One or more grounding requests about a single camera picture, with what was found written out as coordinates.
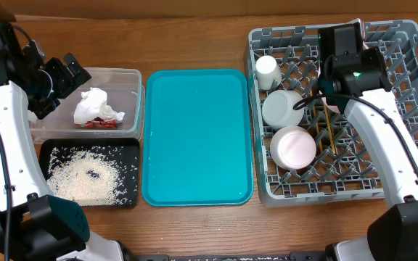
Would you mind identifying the white paper cup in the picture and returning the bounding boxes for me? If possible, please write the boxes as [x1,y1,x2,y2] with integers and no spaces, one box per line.
[255,55,282,91]

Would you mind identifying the pile of rice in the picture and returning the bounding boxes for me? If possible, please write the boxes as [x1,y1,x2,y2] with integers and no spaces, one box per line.
[45,145,139,206]

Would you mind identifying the clear plastic bin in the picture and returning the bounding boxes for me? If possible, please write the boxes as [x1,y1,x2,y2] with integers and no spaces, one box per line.
[29,67,145,144]

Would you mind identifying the red snack wrapper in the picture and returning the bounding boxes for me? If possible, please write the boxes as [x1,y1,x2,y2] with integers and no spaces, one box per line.
[78,120,118,129]

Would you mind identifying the grey dishwasher rack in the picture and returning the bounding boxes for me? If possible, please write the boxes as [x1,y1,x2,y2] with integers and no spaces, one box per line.
[245,20,418,207]

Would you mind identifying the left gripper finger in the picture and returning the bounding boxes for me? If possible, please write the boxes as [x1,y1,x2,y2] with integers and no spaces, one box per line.
[36,98,60,120]
[63,53,91,88]

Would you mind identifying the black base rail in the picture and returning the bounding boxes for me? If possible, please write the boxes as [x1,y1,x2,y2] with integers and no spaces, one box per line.
[136,251,332,261]

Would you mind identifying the small grey bowl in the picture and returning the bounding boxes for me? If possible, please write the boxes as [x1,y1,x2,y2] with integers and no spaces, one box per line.
[262,90,304,130]

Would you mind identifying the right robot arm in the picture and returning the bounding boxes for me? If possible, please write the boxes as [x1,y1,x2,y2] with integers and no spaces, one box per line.
[319,22,418,260]

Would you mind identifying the black plastic tray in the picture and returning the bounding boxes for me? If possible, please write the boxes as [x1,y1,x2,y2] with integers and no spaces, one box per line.
[38,137,141,208]

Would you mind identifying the teal serving tray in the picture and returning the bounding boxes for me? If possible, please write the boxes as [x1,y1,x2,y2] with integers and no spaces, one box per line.
[142,69,254,207]

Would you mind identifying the wooden chopstick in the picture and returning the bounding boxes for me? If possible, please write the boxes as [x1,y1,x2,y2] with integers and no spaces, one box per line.
[324,104,337,155]
[310,90,323,153]

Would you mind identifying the pink bowl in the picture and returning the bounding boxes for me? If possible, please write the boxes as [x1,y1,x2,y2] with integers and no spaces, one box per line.
[270,126,316,170]

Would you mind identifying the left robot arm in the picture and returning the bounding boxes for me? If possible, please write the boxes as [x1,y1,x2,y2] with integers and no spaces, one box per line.
[0,21,134,260]

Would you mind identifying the white napkin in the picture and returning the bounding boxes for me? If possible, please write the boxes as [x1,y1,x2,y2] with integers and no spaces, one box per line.
[73,87,125,124]

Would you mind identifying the white round plate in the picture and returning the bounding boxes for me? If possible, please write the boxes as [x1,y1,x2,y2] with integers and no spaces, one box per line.
[319,18,365,113]

